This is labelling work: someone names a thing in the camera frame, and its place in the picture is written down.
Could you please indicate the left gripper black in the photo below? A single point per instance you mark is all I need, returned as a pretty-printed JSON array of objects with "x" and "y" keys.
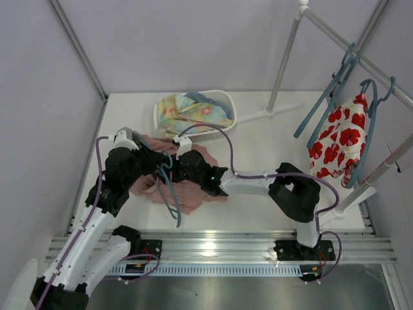
[{"x": 150, "y": 155}]

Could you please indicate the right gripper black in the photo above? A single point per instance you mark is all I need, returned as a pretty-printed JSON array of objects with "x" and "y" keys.
[{"x": 180, "y": 161}]

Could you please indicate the pink skirt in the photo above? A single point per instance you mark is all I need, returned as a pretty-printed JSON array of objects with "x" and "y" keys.
[{"x": 189, "y": 195}]

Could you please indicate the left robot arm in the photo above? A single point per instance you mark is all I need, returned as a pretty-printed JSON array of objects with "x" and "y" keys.
[{"x": 71, "y": 279}]

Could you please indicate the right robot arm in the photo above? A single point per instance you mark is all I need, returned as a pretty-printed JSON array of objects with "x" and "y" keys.
[{"x": 295, "y": 193}]

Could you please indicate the teal hanger with garment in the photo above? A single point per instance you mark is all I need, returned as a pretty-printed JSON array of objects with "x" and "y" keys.
[{"x": 368, "y": 129}]

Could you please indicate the yellow floral garment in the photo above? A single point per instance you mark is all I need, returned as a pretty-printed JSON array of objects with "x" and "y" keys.
[{"x": 175, "y": 113}]

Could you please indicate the blue garment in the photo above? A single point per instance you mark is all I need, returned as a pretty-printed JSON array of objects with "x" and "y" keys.
[{"x": 215, "y": 97}]

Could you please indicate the white laundry basket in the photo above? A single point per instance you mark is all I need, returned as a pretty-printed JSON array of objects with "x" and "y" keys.
[{"x": 215, "y": 133}]

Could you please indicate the red poppy floral garment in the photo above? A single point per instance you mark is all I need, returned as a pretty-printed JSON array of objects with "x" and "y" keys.
[{"x": 341, "y": 143}]

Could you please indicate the silver clothes rack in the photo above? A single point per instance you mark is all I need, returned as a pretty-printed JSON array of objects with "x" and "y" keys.
[{"x": 366, "y": 188}]

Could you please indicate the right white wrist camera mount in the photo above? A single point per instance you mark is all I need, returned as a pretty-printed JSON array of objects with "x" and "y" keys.
[{"x": 183, "y": 144}]

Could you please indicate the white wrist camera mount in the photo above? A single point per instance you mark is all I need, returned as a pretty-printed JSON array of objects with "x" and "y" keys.
[
  {"x": 183, "y": 144},
  {"x": 124, "y": 138}
]

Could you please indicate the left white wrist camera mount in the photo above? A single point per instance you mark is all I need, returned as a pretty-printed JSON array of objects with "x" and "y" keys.
[{"x": 124, "y": 138}]

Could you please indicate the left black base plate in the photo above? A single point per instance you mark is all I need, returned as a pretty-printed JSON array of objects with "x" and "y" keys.
[{"x": 151, "y": 246}]

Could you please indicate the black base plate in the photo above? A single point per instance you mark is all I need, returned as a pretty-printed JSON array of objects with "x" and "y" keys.
[
  {"x": 151, "y": 246},
  {"x": 291, "y": 250}
]

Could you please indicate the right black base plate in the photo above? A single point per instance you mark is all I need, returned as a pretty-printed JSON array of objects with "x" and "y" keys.
[{"x": 291, "y": 250}]

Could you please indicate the white slotted cable duct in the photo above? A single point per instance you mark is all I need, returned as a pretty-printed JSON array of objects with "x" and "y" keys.
[{"x": 264, "y": 270}]

